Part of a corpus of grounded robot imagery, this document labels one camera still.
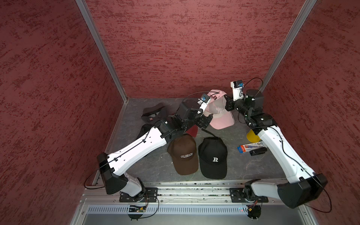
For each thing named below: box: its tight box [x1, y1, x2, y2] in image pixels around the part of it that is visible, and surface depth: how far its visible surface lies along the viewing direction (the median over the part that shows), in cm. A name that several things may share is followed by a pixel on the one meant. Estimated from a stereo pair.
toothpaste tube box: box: [237, 142, 268, 154], surface depth 93 cm
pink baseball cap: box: [204, 89, 235, 130], surface depth 84 cm
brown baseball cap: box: [166, 134, 200, 176], surface depth 86 cm
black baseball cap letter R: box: [198, 127, 228, 180], surface depth 85 cm
